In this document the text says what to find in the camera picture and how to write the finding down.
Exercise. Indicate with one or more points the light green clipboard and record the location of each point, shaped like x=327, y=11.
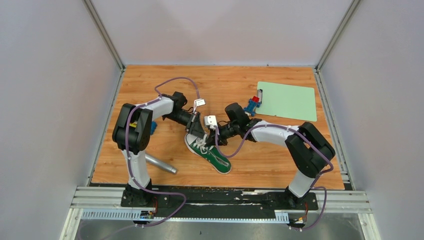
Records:
x=287, y=101

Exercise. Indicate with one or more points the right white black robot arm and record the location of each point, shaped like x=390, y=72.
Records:
x=309, y=149

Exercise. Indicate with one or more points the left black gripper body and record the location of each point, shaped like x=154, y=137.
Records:
x=189, y=123

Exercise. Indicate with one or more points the blue yellow toy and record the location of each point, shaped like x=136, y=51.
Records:
x=152, y=129

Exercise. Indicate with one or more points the white shoelace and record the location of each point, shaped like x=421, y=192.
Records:
x=200, y=143

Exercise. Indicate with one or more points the silver microphone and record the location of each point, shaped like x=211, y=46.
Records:
x=160, y=164

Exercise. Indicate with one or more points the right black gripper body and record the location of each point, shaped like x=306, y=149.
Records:
x=226, y=131

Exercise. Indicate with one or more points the blue red toy car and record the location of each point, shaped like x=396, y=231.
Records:
x=253, y=103

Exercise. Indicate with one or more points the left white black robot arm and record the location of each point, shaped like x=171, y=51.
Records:
x=132, y=133

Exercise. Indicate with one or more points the green canvas sneaker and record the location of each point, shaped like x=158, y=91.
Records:
x=220, y=163

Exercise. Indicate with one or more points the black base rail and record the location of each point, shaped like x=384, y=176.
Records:
x=214, y=205

